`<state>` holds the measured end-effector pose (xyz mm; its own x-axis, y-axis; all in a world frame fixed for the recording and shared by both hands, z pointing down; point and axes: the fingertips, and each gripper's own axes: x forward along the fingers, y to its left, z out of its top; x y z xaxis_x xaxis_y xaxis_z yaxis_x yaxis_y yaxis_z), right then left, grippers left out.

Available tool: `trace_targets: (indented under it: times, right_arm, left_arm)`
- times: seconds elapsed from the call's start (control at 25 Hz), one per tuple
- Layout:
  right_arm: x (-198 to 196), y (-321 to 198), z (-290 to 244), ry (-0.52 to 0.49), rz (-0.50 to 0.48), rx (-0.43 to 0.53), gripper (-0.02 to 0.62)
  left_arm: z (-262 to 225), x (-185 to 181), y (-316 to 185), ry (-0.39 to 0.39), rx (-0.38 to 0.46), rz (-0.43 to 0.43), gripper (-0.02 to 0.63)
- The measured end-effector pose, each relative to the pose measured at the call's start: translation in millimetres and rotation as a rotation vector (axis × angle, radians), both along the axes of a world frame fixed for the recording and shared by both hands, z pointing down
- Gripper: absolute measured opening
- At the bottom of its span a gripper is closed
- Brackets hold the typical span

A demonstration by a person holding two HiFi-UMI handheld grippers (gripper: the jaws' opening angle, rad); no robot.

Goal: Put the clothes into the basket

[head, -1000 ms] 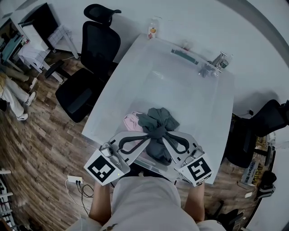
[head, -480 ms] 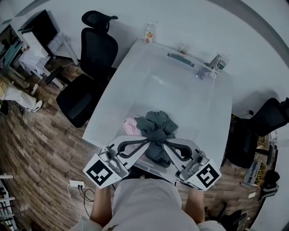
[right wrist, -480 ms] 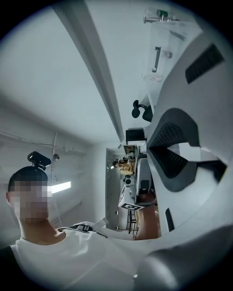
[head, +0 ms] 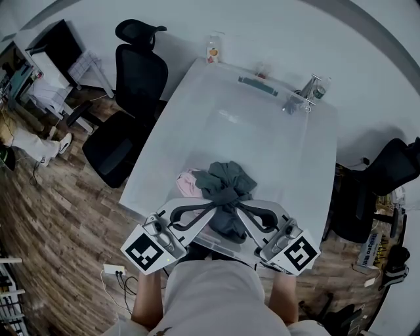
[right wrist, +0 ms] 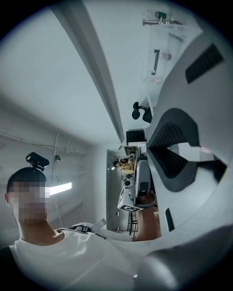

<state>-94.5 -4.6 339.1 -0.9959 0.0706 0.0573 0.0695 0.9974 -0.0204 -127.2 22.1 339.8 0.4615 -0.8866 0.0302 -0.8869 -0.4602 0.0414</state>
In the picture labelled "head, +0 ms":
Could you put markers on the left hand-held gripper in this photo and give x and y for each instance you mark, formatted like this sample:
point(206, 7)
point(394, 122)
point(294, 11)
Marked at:
point(144, 252)

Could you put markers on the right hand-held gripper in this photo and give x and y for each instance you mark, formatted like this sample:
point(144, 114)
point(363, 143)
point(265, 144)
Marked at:
point(300, 254)

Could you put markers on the pink garment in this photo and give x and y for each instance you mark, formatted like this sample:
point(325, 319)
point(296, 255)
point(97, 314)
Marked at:
point(185, 185)

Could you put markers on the grey-green garment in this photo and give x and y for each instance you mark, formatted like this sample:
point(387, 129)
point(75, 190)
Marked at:
point(226, 183)

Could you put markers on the clear plastic storage bin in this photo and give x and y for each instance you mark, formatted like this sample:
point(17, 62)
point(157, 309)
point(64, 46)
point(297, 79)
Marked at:
point(256, 141)

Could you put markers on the person's left forearm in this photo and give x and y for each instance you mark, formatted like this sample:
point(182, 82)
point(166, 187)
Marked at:
point(147, 302)

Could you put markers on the person's right forearm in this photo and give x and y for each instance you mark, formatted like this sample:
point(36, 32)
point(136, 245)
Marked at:
point(283, 295)

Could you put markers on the printed cardboard box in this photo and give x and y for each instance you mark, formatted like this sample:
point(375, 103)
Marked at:
point(369, 252)

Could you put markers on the person's dark trousers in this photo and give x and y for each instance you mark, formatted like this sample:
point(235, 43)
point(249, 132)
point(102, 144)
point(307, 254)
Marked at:
point(200, 252)

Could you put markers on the person's white shirt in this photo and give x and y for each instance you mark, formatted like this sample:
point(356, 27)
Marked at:
point(213, 298)

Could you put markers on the white power strip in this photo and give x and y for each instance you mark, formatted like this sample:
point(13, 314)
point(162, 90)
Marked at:
point(115, 269)

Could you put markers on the white power adapter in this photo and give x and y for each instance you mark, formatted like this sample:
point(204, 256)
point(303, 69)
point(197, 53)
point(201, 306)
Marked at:
point(370, 282)

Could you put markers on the silver metal stand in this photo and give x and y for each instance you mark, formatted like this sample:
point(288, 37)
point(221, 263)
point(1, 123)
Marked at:
point(310, 88)

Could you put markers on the black backpack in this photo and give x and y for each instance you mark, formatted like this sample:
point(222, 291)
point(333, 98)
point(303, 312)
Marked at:
point(397, 265)

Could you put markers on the green label water bottle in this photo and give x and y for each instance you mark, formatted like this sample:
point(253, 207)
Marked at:
point(322, 89)

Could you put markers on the small clear jar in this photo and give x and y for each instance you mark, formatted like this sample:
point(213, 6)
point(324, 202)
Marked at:
point(260, 70)

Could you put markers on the orange label clear bottle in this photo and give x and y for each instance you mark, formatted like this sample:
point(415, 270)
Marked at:
point(213, 52)

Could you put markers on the black computer case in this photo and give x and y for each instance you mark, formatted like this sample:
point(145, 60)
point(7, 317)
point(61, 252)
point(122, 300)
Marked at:
point(59, 49)

